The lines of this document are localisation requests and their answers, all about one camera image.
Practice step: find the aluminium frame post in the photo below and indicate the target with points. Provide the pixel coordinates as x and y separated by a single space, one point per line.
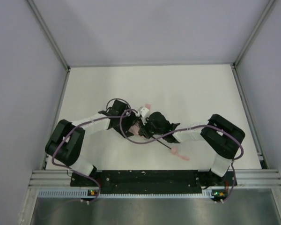
254 33
47 33

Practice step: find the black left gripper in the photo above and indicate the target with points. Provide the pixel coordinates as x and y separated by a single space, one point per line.
132 120

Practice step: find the aluminium frame rail front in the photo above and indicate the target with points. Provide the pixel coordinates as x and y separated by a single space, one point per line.
267 178

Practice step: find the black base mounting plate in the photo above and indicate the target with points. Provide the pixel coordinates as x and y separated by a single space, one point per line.
160 181

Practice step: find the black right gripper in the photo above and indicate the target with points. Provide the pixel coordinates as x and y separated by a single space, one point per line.
145 129

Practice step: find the grey slotted cable duct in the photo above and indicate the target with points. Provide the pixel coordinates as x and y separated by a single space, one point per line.
89 193

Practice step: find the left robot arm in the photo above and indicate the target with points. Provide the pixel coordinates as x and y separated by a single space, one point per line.
66 141

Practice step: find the pink and black folding umbrella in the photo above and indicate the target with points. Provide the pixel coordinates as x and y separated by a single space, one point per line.
175 151

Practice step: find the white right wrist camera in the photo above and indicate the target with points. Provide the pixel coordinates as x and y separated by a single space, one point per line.
143 113

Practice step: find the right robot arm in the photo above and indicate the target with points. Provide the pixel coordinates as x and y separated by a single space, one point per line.
222 136

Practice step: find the aluminium frame post left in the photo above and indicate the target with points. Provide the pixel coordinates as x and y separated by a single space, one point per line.
47 33

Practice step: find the aluminium frame post right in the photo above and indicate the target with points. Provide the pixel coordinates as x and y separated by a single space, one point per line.
254 33

